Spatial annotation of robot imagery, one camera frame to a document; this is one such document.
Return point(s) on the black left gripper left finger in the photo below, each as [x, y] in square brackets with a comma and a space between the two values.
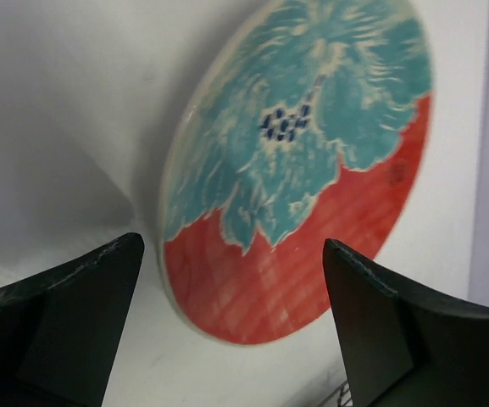
[60, 329]

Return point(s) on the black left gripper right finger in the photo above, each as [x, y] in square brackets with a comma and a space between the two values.
[403, 343]

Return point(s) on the red teal flower plate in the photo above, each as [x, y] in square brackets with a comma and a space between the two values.
[311, 123]

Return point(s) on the grey wire dish rack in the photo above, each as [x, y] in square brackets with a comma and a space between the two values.
[340, 397]

